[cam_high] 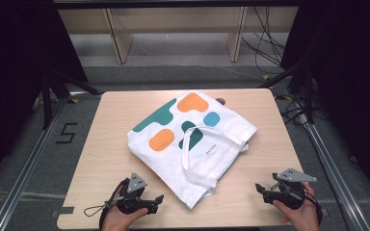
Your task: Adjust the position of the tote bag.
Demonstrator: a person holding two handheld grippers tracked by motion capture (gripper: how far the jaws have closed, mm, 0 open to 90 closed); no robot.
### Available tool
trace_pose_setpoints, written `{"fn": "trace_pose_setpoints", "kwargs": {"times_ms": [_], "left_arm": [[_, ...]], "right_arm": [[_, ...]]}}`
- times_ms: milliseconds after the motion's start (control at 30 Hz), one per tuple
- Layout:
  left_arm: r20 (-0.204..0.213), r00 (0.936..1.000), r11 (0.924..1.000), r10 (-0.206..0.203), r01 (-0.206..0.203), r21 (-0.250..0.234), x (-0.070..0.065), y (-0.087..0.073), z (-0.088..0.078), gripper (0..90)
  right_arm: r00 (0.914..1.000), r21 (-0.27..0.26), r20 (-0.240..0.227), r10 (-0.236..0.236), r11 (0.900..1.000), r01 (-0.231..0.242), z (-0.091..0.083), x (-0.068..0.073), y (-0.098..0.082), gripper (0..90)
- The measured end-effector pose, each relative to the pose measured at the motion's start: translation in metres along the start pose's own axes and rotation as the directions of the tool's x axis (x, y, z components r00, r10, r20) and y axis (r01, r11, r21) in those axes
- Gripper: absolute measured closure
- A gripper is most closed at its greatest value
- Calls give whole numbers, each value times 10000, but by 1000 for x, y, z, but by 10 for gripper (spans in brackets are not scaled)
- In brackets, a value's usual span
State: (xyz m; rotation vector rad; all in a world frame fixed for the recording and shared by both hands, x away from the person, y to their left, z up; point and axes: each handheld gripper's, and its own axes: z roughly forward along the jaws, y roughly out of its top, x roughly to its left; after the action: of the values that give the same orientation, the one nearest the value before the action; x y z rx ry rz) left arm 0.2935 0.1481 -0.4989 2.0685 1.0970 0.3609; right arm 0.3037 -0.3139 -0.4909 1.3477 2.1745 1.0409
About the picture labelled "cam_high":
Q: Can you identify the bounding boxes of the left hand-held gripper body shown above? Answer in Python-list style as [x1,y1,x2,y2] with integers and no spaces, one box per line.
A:
[116,172,148,216]

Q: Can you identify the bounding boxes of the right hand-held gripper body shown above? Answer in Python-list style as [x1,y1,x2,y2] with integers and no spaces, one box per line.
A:
[269,167,318,211]

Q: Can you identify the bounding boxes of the white tote bag coloured patches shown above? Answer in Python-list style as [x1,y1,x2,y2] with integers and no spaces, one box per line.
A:
[126,90,259,210]

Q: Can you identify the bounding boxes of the person's left hand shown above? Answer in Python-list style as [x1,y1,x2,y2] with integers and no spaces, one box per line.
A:
[100,185,149,231]

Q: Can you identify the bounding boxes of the person's right hand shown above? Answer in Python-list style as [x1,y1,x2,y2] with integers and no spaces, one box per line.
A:
[272,182,321,231]

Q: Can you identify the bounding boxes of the black tape strip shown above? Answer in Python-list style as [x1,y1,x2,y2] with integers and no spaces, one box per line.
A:
[51,206,75,219]

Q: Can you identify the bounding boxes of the black metal stand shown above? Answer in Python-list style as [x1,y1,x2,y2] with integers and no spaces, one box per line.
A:
[256,56,316,125]
[40,67,103,130]

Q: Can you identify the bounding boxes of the black curtain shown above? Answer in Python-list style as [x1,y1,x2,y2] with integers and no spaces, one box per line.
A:
[279,0,370,206]
[0,0,90,192]

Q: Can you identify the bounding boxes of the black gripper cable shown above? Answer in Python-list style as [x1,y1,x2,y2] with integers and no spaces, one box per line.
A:
[302,189,324,225]

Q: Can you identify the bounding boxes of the black cable loop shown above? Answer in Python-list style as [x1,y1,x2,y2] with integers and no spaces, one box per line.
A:
[83,179,128,231]

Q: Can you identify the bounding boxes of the aluminium rail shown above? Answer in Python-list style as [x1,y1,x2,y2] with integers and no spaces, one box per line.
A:
[297,114,370,231]
[0,92,102,231]

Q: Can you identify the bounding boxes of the black floor cables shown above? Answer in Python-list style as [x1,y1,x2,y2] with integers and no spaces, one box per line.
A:
[274,92,311,127]

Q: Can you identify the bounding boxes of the thin white floor cable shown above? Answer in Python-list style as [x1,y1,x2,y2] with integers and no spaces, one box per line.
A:
[186,64,264,82]

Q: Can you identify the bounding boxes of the bundle of black cables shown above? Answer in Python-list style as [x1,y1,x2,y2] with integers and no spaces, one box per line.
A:
[240,6,287,68]

